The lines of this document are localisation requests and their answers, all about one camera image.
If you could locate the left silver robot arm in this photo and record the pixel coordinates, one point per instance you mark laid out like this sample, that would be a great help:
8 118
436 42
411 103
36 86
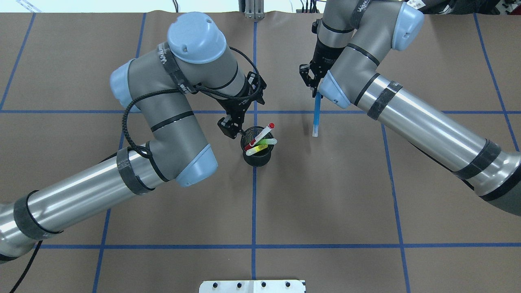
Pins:
164 141

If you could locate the red marker pen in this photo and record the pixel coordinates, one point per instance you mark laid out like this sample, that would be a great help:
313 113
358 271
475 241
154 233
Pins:
260 136

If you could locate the black mesh pen cup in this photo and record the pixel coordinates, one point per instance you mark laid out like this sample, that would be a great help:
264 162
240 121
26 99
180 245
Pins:
260 158

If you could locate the metal base plate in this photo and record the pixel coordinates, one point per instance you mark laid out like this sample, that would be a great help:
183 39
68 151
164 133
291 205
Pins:
253 286

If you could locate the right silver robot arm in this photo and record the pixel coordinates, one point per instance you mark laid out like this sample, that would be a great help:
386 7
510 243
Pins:
353 38

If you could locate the aluminium frame post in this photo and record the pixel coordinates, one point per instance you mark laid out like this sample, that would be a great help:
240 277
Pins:
253 9

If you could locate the yellow highlighter pen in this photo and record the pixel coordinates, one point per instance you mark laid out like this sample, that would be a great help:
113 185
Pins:
256 149

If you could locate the black labelled box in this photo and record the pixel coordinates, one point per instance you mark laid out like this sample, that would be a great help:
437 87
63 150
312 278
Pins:
432 6

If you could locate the blue marker pen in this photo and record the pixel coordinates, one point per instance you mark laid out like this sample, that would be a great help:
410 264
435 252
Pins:
317 111

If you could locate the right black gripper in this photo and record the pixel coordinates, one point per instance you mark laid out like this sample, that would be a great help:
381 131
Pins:
328 60

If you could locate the green highlighter pen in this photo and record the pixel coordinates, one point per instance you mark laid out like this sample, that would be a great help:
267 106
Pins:
267 141

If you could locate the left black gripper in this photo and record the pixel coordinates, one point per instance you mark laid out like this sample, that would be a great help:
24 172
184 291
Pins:
237 108

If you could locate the left grey usb hub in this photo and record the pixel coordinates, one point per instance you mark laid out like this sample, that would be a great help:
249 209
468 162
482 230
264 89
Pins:
309 6

